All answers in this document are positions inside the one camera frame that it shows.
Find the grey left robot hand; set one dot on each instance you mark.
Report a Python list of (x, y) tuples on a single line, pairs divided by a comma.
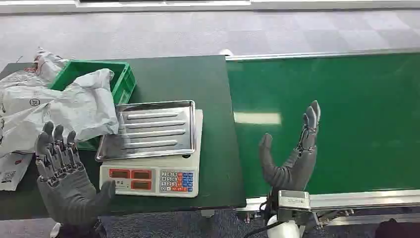
[(70, 197)]

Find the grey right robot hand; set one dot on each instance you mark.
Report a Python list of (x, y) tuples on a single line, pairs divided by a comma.
[(295, 174)]

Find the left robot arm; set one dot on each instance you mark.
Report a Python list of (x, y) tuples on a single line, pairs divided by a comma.
[(77, 231)]

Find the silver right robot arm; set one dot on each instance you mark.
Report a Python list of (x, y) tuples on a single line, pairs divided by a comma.
[(283, 230)]

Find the flat white parcel black print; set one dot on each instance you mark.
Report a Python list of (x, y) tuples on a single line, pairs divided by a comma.
[(11, 172)]

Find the green conveyor belt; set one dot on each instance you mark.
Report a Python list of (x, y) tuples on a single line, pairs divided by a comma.
[(344, 124)]

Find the white electronic scale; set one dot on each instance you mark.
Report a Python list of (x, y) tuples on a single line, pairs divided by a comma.
[(151, 177)]

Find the dark green table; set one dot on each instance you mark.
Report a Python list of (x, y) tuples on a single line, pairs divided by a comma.
[(213, 148)]

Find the large crumpled white parcel bag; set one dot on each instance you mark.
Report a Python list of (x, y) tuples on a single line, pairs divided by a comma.
[(85, 108)]

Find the steel scale tray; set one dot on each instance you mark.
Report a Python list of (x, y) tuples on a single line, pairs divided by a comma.
[(147, 131)]

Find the white parcel bag round logo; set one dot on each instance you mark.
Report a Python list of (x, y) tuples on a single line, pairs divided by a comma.
[(23, 98)]

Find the green plastic crate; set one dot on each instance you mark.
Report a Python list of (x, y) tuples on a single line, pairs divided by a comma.
[(123, 82)]

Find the white parcel bag red print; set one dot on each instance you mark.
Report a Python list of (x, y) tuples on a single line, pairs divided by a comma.
[(47, 65)]

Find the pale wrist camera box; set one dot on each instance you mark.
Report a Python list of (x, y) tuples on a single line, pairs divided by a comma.
[(294, 205)]

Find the silver conveyor frame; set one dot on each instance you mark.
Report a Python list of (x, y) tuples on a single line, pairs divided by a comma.
[(361, 198)]

